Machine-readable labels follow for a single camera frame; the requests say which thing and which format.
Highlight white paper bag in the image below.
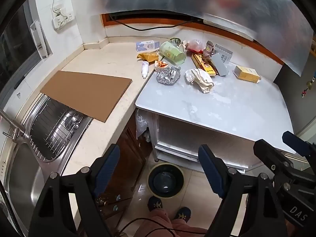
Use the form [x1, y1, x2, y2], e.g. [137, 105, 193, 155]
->
[185, 69, 214, 94]

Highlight aluminium foil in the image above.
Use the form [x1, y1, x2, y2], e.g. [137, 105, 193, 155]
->
[156, 66, 181, 85]

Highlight orange white instant noodle bowl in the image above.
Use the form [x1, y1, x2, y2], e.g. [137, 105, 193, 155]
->
[154, 60, 169, 72]

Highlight blue white carton box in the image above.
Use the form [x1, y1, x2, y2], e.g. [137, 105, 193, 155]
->
[135, 40, 160, 52]

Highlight green yellow wrapper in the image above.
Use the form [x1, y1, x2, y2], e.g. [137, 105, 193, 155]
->
[169, 38, 182, 46]

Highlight round green-rimmed trash bin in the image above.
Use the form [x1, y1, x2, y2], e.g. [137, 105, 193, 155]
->
[146, 163, 185, 199]

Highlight brown wooden cabinet door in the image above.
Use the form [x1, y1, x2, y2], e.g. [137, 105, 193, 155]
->
[98, 117, 152, 219]

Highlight right blue slipper foot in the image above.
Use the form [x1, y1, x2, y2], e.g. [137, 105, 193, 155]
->
[174, 207, 191, 223]

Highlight blue slipper foot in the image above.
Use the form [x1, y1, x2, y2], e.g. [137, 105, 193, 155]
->
[174, 207, 191, 223]
[147, 196, 163, 212]

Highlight stainless steel sink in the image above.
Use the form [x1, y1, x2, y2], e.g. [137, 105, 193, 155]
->
[4, 94, 92, 235]

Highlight left blue slipper foot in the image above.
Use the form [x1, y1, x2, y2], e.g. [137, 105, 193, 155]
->
[147, 196, 163, 212]

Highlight brown cardboard sheet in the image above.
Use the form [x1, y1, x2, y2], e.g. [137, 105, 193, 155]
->
[41, 71, 132, 122]

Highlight pink trouser legs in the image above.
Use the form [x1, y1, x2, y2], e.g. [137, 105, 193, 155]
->
[134, 209, 207, 237]

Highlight chrome faucet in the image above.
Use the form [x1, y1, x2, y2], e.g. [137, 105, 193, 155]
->
[0, 109, 26, 143]

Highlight yellow small box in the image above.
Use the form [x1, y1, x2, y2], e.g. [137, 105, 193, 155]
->
[233, 65, 261, 84]

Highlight grey flat card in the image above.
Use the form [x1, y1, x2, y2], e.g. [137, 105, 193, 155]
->
[211, 53, 229, 76]

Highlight white small bottle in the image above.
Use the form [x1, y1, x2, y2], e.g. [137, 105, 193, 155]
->
[141, 61, 150, 79]

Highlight yellow red long box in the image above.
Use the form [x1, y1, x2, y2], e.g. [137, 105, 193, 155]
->
[191, 54, 217, 76]

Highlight white printed paper packet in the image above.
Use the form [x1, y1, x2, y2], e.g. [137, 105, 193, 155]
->
[214, 43, 233, 64]

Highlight orange snack wrapper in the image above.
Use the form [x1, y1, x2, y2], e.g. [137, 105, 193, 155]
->
[137, 51, 159, 63]

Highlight red plastic bag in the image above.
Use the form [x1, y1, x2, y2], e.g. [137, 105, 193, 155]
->
[186, 40, 204, 54]

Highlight green paper cup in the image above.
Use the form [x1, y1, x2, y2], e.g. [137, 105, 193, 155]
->
[160, 41, 186, 65]

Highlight wire dish rack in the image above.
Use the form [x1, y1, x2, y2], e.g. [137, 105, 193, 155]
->
[30, 98, 86, 163]

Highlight white wall-mounted holder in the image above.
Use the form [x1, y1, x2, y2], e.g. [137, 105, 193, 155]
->
[30, 20, 48, 59]

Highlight black power cable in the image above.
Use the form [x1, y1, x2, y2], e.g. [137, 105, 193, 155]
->
[108, 13, 203, 32]

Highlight white wall power socket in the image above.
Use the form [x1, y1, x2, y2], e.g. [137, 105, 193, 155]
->
[51, 4, 74, 31]

